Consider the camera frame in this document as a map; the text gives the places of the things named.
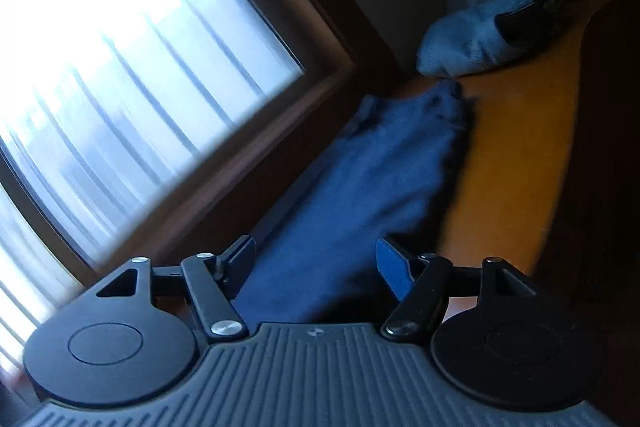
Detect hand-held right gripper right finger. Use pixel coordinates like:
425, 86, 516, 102
375, 236, 541, 342

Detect window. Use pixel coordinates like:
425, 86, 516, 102
0, 0, 306, 388

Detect light blue garment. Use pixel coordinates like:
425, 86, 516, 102
417, 0, 538, 78

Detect wooden window frame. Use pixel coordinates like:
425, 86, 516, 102
0, 0, 401, 288

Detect dark blue pants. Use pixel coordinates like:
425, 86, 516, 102
240, 79, 473, 325

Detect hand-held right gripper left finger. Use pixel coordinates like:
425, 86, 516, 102
92, 234, 258, 343

